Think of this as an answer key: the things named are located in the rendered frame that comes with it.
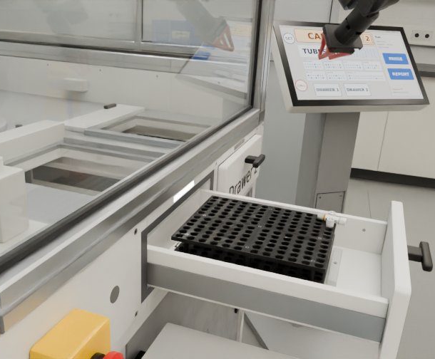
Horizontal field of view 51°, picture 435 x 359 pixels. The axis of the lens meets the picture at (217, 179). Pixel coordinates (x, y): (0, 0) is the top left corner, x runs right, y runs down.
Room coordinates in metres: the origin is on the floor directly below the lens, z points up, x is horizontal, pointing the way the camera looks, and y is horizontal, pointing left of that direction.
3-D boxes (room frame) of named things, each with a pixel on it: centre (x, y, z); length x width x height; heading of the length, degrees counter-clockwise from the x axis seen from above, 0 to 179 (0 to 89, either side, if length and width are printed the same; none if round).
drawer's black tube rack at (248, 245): (0.64, -0.07, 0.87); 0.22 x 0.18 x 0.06; 72
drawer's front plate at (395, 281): (0.58, -0.26, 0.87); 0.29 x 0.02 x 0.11; 162
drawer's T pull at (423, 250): (0.57, -0.29, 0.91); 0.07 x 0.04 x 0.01; 162
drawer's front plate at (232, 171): (0.98, -0.05, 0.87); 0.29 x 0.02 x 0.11; 162
